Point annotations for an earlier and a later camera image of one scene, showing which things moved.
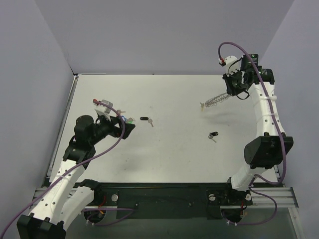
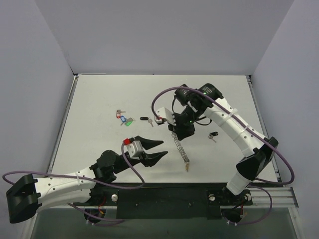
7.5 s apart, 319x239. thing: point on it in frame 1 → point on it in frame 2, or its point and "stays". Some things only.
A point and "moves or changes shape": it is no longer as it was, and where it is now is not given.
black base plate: (170, 200) stays
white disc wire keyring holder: (215, 100) moves or changes shape
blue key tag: (124, 118) stays
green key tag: (130, 120) stays
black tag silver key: (147, 118) stays
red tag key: (119, 111) stays
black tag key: (211, 134) stays
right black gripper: (233, 86) → (179, 132)
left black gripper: (117, 127) → (144, 154)
